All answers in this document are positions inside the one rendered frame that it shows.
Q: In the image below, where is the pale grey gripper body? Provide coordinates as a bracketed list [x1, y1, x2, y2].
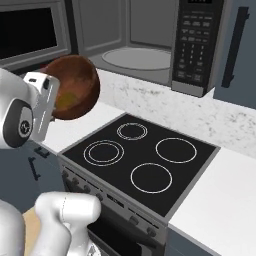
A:
[31, 77, 61, 143]

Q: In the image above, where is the green avocado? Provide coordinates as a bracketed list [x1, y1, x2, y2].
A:
[55, 91, 80, 113]

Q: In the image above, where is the brown wooden bowl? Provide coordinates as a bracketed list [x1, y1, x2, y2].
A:
[39, 54, 101, 121]

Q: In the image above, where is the grey microwave door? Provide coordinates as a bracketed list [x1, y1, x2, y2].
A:
[0, 0, 73, 72]

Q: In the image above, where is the round grey microwave turntable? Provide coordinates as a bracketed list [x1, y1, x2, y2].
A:
[101, 47, 173, 71]

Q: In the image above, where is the black oven door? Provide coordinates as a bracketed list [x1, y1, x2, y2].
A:
[85, 203, 166, 256]

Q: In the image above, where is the grey microwave oven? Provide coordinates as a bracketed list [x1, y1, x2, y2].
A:
[71, 0, 232, 98]

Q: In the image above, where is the blue-grey base cupboard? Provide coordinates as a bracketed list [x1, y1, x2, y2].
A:
[0, 139, 66, 214]
[164, 226, 214, 256]

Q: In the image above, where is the black hob stove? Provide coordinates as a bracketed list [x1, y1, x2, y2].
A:
[57, 112, 222, 256]

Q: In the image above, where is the short black drawer handle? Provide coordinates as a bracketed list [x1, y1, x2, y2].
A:
[33, 146, 51, 159]

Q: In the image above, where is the black cupboard door handle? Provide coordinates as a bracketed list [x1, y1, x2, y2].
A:
[27, 156, 42, 182]

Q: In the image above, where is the long black cupboard handle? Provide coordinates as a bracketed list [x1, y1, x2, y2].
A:
[221, 6, 251, 89]

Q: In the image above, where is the blue-grey wall cupboard door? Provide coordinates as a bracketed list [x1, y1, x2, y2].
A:
[212, 0, 256, 110]

